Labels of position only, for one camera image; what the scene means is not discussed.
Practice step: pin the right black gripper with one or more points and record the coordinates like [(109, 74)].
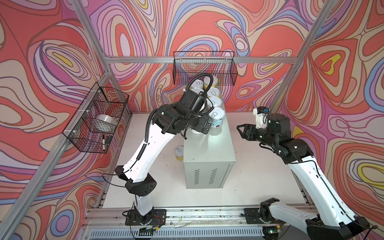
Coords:
[(248, 130)]

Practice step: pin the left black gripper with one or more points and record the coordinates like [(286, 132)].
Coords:
[(201, 128)]

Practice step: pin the red label can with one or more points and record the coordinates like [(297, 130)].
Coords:
[(215, 102)]

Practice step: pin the yellow label can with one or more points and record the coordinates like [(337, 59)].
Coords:
[(213, 92)]

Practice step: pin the green label can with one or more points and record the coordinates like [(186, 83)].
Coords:
[(197, 84)]

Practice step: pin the orange label can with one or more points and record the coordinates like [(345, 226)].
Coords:
[(207, 81)]

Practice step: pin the can mid column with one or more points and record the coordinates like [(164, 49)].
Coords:
[(198, 90)]

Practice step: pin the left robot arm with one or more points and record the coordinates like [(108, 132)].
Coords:
[(162, 125)]

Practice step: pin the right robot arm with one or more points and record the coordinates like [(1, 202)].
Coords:
[(334, 219)]

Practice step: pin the grey metal cabinet counter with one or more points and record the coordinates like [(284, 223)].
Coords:
[(209, 159)]

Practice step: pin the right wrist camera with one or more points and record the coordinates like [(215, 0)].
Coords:
[(260, 110)]

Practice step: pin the black wire basket back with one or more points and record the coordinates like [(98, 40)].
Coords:
[(221, 64)]

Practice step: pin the black wire basket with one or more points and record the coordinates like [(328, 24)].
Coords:
[(221, 64), (85, 134)]

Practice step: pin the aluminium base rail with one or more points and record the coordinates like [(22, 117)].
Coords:
[(187, 223)]

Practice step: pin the black wire basket left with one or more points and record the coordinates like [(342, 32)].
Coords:
[(85, 134)]

